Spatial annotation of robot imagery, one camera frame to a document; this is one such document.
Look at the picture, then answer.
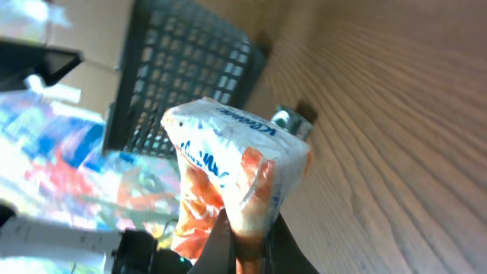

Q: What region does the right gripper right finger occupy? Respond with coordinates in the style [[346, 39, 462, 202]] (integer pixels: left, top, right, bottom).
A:
[[264, 214, 319, 274]]

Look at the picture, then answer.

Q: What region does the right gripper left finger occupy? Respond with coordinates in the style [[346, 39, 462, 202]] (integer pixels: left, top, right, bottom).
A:
[[188, 209, 234, 274]]

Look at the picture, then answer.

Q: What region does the orange Kleenex tissue pack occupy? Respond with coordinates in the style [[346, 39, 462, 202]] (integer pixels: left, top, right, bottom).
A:
[[161, 97, 311, 273]]

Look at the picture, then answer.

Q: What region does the green Zam-Buk box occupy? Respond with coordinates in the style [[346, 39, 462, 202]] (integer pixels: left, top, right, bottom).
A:
[[271, 102, 317, 141]]

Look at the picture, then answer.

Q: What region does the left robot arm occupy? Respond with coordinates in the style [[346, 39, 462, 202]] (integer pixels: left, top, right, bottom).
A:
[[1, 205, 193, 274]]

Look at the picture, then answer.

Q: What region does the grey plastic shopping basket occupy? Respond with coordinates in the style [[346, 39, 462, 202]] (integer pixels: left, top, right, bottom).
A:
[[102, 0, 266, 159]]

